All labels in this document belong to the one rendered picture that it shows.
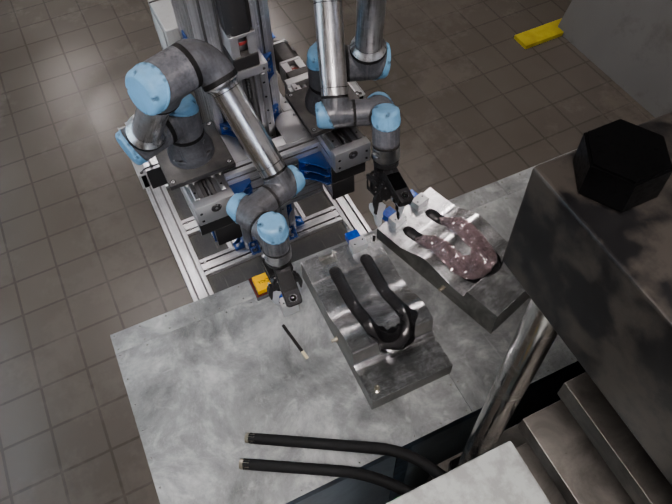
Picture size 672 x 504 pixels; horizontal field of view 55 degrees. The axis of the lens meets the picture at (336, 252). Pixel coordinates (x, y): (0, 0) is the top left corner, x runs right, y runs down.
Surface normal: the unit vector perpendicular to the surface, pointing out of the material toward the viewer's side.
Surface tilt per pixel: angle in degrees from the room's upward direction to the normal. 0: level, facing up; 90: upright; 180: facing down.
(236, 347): 0
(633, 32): 72
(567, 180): 0
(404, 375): 0
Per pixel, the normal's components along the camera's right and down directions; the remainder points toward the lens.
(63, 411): -0.03, -0.57
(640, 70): -0.86, 0.18
